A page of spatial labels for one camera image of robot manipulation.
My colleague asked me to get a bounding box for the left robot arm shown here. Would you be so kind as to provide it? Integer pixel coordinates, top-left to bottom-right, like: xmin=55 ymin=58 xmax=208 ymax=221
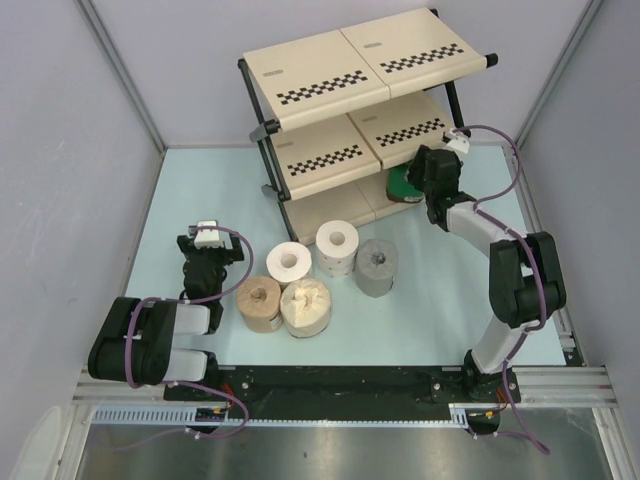
xmin=87 ymin=225 xmax=253 ymax=400

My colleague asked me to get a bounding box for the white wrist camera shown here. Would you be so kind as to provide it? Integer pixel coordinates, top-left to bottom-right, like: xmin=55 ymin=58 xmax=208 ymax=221
xmin=442 ymin=129 xmax=470 ymax=158
xmin=189 ymin=220 xmax=225 ymax=249

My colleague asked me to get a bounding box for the white pinkish paper roll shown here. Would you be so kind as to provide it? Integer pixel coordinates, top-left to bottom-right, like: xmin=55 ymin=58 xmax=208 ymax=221
xmin=266 ymin=242 xmax=313 ymax=288

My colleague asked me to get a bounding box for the grey paper towel roll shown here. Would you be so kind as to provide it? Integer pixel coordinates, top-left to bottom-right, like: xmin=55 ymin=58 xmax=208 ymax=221
xmin=354 ymin=239 xmax=399 ymax=298

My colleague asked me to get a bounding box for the green paper towel roll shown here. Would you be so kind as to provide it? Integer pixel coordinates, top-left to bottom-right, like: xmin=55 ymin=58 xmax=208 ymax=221
xmin=386 ymin=164 xmax=424 ymax=204

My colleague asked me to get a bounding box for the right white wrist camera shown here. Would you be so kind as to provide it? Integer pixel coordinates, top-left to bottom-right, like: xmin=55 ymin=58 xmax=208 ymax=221
xmin=442 ymin=129 xmax=470 ymax=158

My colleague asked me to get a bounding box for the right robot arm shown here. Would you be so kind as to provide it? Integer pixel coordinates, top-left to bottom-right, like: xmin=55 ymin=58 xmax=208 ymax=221
xmin=406 ymin=146 xmax=567 ymax=401

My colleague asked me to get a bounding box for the cream wrapped paper roll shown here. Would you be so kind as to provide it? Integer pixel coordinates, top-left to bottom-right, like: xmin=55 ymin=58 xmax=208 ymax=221
xmin=280 ymin=278 xmax=332 ymax=338

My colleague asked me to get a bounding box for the white dotted paper roll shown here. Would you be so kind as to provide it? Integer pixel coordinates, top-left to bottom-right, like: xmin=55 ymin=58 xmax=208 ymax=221
xmin=315 ymin=220 xmax=359 ymax=278

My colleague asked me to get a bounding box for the brown wrapped paper roll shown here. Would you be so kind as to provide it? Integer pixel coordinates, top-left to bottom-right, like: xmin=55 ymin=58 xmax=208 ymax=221
xmin=236 ymin=276 xmax=283 ymax=334

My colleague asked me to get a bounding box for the beige three-tier shelf rack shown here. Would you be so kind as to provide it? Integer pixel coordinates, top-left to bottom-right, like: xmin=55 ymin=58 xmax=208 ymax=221
xmin=238 ymin=7 xmax=499 ymax=245

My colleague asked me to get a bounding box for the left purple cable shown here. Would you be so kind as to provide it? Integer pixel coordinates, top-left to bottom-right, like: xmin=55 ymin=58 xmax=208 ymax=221
xmin=117 ymin=225 xmax=254 ymax=446

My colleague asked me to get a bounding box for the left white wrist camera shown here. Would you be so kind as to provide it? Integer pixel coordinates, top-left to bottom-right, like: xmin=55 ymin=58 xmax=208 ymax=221
xmin=189 ymin=220 xmax=225 ymax=249

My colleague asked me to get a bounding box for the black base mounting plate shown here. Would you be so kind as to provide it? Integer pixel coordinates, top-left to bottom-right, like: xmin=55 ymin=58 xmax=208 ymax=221
xmin=163 ymin=364 xmax=522 ymax=407

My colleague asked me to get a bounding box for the slotted cable duct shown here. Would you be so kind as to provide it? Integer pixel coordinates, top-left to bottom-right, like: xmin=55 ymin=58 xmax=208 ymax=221
xmin=92 ymin=403 xmax=481 ymax=426

